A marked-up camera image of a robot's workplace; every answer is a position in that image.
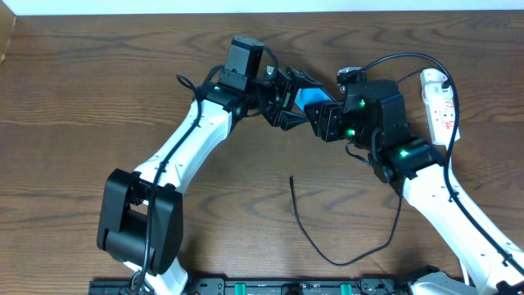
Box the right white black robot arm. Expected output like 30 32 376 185
296 70 523 294

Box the white power strip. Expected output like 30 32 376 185
420 68 455 149

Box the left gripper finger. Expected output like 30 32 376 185
286 66 323 93
280 111 308 131

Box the black USB charging cable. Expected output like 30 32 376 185
289 69 427 268

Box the blue screen Galaxy smartphone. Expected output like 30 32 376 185
294 88 335 111

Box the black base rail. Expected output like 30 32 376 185
88 276 410 295

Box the white charger plug adapter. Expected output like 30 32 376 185
422 82 454 105

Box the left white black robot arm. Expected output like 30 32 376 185
97 35 333 294

